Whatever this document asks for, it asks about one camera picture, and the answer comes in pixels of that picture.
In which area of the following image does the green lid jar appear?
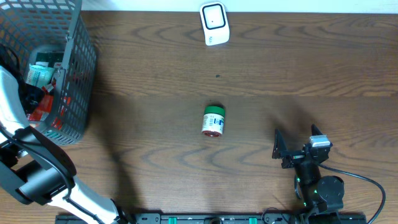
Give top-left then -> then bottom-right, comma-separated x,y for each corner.
201,106 -> 225,138

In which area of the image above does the white barcode scanner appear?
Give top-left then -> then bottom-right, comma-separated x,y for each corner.
200,2 -> 230,46

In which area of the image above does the red snack bag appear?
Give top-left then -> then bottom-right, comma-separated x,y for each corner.
27,95 -> 53,121

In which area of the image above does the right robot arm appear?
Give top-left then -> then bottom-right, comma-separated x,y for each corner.
272,124 -> 345,213

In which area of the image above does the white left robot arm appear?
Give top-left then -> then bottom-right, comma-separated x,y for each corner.
1,45 -> 136,223

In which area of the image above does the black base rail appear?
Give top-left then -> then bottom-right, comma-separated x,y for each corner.
55,212 -> 368,224

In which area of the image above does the white teal wipes packet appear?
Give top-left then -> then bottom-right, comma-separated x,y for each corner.
25,65 -> 56,88

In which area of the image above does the grey plastic mesh basket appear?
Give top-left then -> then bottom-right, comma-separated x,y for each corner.
1,0 -> 96,146

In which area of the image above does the green 3M cloth package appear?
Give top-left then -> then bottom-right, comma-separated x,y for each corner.
35,52 -> 63,68

